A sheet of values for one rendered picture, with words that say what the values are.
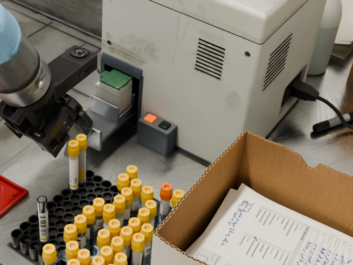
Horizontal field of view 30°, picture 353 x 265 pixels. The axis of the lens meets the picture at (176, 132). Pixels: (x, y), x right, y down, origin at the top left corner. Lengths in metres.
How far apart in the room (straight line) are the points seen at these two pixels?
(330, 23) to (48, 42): 1.86
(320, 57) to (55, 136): 0.60
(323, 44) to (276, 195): 0.42
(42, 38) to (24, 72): 2.17
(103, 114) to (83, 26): 1.89
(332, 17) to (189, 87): 0.37
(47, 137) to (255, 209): 0.31
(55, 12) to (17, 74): 2.26
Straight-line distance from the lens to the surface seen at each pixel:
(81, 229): 0.84
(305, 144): 1.17
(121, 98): 1.07
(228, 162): 0.92
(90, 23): 2.95
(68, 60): 0.96
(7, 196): 1.03
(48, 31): 3.03
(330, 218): 0.96
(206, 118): 1.04
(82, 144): 0.95
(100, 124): 1.09
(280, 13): 0.95
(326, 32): 1.29
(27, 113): 0.89
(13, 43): 0.78
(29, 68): 0.82
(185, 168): 1.08
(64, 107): 0.93
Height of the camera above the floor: 1.62
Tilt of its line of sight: 40 degrees down
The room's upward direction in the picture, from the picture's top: 7 degrees clockwise
